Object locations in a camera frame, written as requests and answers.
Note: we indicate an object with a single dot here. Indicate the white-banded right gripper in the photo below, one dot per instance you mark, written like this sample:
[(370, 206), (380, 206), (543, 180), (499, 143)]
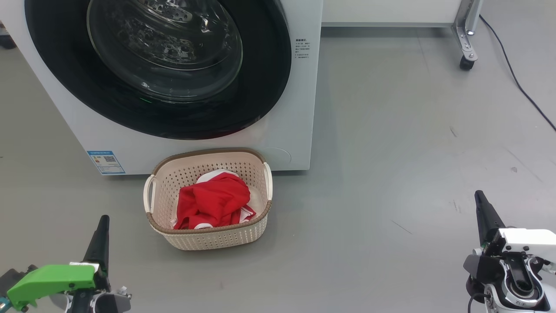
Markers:
[(530, 243)]

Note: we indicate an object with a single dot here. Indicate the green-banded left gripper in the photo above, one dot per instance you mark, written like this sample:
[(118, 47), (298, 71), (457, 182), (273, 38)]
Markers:
[(52, 280)]

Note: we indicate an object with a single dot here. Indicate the red garment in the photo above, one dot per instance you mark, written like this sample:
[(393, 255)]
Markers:
[(213, 202)]

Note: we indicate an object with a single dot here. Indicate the washing machine glass door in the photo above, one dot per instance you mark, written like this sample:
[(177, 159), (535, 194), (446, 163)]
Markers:
[(260, 87)]

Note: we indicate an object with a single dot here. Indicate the cream perforated laundry basket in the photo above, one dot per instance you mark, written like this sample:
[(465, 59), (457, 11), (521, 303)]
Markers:
[(217, 239)]

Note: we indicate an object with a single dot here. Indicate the white washing machine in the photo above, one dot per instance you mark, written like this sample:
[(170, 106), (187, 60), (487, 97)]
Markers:
[(65, 121)]

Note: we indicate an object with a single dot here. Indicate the stainless steel washing machine drum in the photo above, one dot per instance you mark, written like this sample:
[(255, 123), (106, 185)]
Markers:
[(165, 43)]

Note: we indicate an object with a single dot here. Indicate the blue energy label sticker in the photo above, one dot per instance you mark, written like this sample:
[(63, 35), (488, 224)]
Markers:
[(106, 163)]

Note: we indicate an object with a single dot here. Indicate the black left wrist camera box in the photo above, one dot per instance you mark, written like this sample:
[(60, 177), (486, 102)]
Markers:
[(11, 282)]

